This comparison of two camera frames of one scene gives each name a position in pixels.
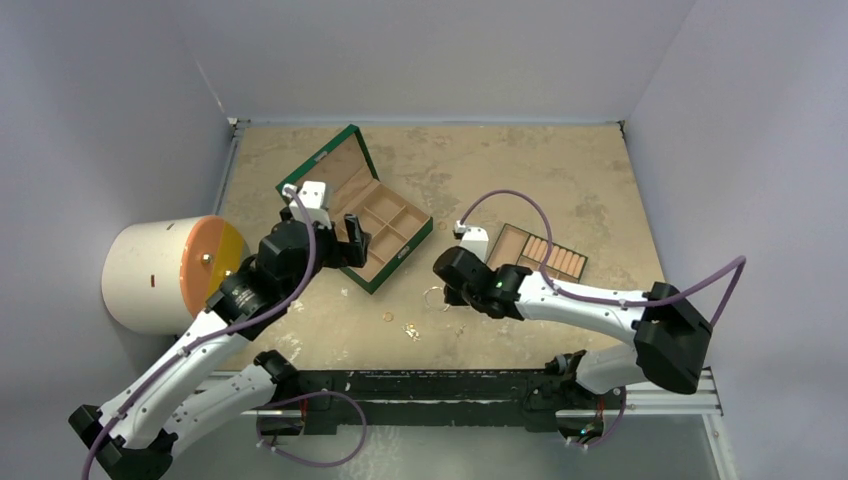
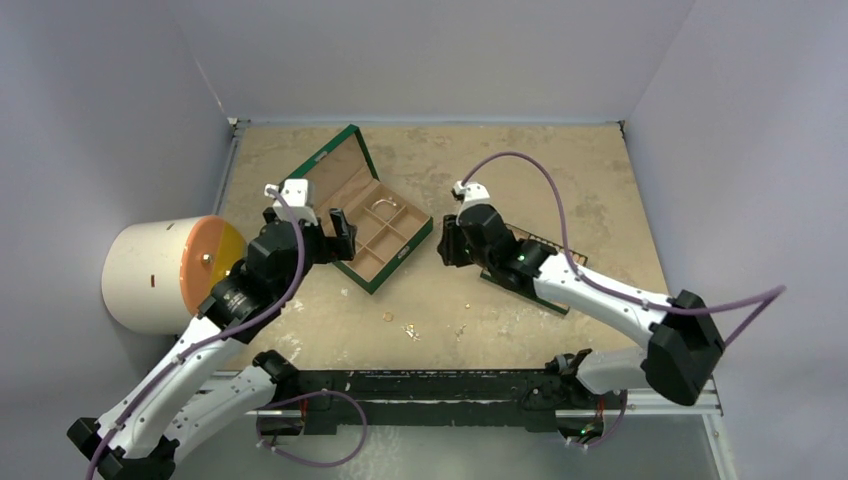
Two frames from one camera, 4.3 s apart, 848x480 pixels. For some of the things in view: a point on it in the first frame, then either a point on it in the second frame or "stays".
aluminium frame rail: (644, 400) stays
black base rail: (443, 400) stays
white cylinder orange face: (157, 275) stays
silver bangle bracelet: (434, 298) → (385, 200)
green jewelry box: (396, 225) stays
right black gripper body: (448, 266) → (452, 240)
